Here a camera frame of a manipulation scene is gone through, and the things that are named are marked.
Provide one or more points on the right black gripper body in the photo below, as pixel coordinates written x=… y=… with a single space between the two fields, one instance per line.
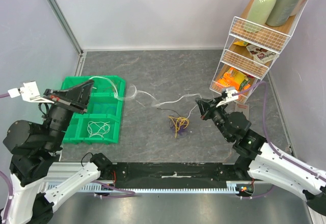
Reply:
x=210 y=112

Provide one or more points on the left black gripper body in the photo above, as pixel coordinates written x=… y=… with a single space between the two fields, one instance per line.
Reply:
x=61 y=97

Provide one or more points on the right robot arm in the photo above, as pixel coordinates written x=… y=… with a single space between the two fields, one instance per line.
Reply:
x=262 y=160

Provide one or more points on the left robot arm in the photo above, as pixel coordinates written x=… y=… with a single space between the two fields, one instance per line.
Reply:
x=33 y=147

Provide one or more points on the small pink card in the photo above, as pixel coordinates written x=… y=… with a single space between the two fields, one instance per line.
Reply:
x=243 y=108

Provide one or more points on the orange snack box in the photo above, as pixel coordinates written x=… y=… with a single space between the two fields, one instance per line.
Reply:
x=233 y=78

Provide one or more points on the green compartment bin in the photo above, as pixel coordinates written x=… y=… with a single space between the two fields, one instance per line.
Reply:
x=101 y=123

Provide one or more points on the yellow snack bag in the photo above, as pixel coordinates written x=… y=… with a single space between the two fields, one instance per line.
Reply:
x=241 y=43

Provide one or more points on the chobani yogurt pack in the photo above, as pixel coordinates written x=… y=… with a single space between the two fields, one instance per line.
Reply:
x=261 y=55

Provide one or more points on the light green spray bottle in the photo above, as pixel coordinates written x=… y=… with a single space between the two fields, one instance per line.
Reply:
x=258 y=15

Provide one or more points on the dark green bottle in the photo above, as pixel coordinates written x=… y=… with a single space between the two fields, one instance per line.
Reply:
x=281 y=12

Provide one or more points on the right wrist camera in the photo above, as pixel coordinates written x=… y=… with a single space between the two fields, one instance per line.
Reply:
x=228 y=95

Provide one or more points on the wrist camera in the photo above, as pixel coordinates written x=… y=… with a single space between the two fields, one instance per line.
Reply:
x=228 y=95
x=28 y=91

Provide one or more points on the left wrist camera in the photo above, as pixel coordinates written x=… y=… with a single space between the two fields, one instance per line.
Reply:
x=28 y=91

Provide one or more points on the aluminium rail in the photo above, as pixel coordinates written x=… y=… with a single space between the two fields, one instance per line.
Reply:
x=163 y=189

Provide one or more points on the white wire shelf rack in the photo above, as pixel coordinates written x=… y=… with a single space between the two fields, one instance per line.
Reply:
x=271 y=38

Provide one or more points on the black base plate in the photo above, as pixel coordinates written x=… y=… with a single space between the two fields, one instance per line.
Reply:
x=173 y=174

